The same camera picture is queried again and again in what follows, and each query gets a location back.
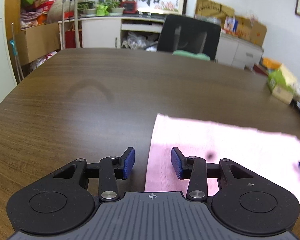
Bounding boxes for tall white cabinet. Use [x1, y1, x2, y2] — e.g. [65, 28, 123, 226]
[0, 0, 18, 116]

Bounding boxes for pink towel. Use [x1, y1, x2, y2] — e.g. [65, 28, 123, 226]
[144, 113, 300, 197]

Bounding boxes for mop with teal grip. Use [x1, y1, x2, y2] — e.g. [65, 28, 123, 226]
[8, 22, 25, 81]

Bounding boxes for open cardboard box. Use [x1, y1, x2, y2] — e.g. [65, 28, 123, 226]
[234, 15, 268, 47]

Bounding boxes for red and white bag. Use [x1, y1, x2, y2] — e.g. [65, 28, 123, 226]
[30, 51, 58, 72]

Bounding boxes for black office chair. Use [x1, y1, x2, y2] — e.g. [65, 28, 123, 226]
[156, 14, 222, 61]

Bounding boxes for orange box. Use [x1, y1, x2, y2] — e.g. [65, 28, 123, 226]
[261, 57, 282, 71]

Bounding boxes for green watering can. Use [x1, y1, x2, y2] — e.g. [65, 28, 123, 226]
[96, 4, 109, 16]

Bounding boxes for green seat cushion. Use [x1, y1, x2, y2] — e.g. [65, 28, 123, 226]
[172, 50, 211, 61]

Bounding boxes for white counter cabinet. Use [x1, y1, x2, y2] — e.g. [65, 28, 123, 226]
[78, 14, 265, 71]

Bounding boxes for potted plant in shallow dish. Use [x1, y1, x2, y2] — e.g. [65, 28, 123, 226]
[77, 1, 97, 16]
[104, 0, 125, 15]

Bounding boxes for red paper bag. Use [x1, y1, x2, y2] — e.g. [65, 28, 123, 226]
[64, 28, 78, 49]

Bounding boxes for red box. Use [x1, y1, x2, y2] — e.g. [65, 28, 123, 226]
[33, 0, 56, 12]

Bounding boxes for small colourful box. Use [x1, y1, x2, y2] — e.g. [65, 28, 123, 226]
[223, 16, 239, 32]

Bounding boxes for clear plastic bag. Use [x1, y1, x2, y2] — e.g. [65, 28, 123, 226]
[121, 31, 148, 49]

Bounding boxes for large brown cardboard box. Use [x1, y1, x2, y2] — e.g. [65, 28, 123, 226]
[15, 22, 61, 64]

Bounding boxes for stack of pink cloth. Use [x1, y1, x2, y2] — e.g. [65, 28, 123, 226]
[20, 11, 38, 30]

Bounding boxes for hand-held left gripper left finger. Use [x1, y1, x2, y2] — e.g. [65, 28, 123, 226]
[52, 147, 136, 202]

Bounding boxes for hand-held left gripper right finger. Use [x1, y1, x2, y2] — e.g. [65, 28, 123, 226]
[171, 147, 256, 203]

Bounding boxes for green tissue box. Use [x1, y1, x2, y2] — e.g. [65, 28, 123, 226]
[267, 63, 299, 105]

